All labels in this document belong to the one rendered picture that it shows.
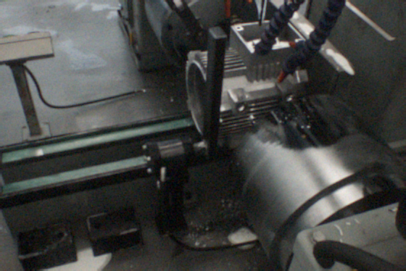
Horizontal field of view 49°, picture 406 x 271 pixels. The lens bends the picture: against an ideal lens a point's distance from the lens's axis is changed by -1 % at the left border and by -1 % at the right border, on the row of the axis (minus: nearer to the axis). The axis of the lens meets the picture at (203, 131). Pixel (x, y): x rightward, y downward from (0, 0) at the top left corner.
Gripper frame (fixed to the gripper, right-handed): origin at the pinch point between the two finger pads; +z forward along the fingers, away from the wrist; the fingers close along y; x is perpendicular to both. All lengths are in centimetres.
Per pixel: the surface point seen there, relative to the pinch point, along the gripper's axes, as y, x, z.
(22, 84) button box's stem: 16.4, 39.7, -5.7
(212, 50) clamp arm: -20.2, -0.4, -12.1
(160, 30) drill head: 16.3, 6.8, 3.1
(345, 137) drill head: -37.6, -9.5, 0.0
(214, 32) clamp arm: -19.8, -2.1, -14.2
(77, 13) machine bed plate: 79, 32, 17
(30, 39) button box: 16.1, 30.4, -13.2
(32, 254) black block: -22, 47, 2
